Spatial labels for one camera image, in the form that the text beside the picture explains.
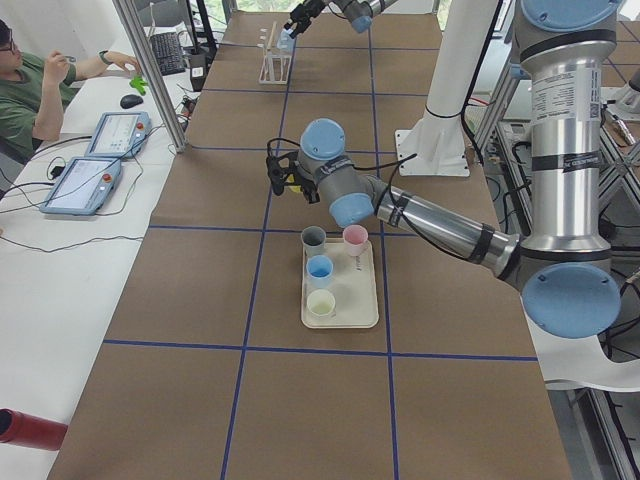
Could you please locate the light blue plastic cup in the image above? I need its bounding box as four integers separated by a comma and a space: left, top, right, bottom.
276, 29, 295, 53

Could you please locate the red cylinder bottle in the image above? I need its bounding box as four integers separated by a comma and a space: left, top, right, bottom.
1, 408, 68, 451

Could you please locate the grey plastic cup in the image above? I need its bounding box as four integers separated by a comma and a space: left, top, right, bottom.
301, 225, 326, 257

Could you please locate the aluminium frame post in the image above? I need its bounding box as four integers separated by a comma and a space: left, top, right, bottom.
112, 0, 187, 153

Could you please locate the white wire cup rack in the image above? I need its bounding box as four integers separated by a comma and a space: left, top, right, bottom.
258, 21, 293, 85

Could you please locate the green plastic tool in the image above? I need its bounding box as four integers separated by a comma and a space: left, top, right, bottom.
129, 75, 148, 96

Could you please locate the cream plastic cup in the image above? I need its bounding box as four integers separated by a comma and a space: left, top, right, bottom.
306, 289, 336, 319

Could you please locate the black keyboard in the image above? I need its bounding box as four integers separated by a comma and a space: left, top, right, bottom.
149, 32, 185, 76

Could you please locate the person in green shirt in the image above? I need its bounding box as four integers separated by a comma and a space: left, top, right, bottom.
1, 23, 141, 163

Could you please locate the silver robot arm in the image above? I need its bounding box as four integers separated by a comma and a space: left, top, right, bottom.
266, 1, 621, 338
283, 0, 396, 39

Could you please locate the cream plastic tray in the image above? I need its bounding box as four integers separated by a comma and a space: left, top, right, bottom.
301, 238, 379, 329

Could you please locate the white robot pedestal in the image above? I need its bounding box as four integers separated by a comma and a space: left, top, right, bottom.
396, 0, 501, 177

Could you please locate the pink plastic cup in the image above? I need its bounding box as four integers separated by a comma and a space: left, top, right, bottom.
342, 224, 368, 257

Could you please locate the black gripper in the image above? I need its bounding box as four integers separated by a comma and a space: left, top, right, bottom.
288, 159, 320, 204
284, 0, 325, 38

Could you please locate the black computer mouse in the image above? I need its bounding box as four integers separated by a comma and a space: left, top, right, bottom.
119, 94, 144, 109

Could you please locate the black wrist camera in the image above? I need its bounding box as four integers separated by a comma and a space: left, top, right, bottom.
266, 154, 290, 196

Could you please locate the far blue teach pendant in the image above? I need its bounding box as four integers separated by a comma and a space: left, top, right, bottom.
85, 112, 151, 158

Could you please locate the near blue teach pendant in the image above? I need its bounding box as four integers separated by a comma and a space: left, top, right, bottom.
39, 157, 122, 216

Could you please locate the blue teach pendant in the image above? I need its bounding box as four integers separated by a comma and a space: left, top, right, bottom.
85, 112, 151, 158
39, 157, 122, 216

